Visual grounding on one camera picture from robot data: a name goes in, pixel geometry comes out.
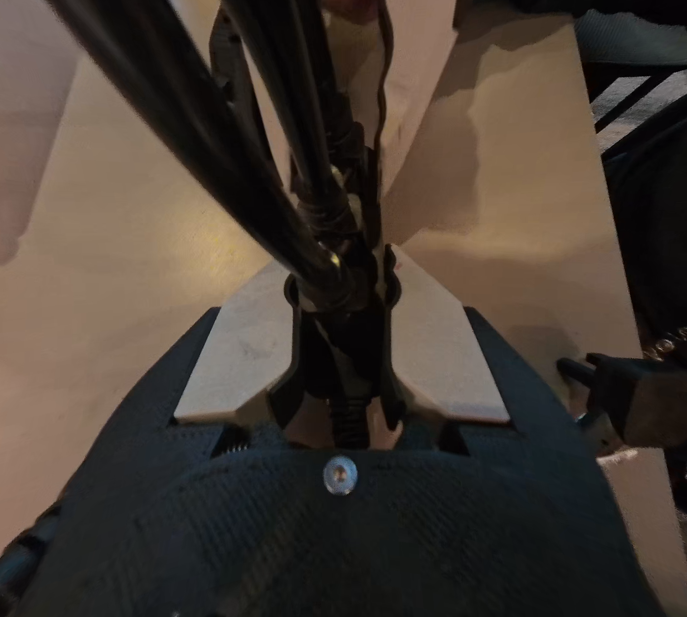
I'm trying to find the braided power strip cable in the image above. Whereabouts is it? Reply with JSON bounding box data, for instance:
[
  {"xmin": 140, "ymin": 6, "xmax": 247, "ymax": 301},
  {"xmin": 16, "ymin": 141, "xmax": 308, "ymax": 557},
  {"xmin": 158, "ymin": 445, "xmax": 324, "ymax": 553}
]
[{"xmin": 0, "ymin": 354, "xmax": 687, "ymax": 604}]

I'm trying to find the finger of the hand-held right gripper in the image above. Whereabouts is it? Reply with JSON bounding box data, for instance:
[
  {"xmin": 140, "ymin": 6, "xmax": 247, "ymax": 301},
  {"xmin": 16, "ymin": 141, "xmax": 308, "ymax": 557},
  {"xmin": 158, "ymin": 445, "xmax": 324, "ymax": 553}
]
[
  {"xmin": 209, "ymin": 5, "xmax": 269, "ymax": 159},
  {"xmin": 375, "ymin": 0, "xmax": 469, "ymax": 195}
]

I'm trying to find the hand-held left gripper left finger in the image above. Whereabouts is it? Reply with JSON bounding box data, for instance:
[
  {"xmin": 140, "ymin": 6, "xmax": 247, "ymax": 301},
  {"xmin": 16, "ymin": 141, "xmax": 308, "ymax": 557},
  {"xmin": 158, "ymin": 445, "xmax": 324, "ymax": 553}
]
[{"xmin": 174, "ymin": 259, "xmax": 304, "ymax": 430}]

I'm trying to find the short black extension cord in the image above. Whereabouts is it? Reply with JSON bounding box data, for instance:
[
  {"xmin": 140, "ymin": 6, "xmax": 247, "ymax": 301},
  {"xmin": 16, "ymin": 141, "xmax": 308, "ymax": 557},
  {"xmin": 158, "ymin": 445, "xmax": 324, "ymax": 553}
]
[
  {"xmin": 0, "ymin": 0, "xmax": 371, "ymax": 317},
  {"xmin": 174, "ymin": 0, "xmax": 360, "ymax": 242},
  {"xmin": 252, "ymin": 0, "xmax": 371, "ymax": 162}
]

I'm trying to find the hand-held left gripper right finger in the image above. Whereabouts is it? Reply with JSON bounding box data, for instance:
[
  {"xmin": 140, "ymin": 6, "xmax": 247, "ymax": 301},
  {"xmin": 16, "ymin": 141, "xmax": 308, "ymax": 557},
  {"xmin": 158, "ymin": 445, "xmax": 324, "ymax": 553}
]
[{"xmin": 378, "ymin": 246, "xmax": 511, "ymax": 427}]

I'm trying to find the black power strip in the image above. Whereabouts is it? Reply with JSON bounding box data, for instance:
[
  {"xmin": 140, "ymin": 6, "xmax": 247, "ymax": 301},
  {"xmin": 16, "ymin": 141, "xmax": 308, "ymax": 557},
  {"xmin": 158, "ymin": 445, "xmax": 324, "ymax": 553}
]
[{"xmin": 322, "ymin": 142, "xmax": 388, "ymax": 416}]

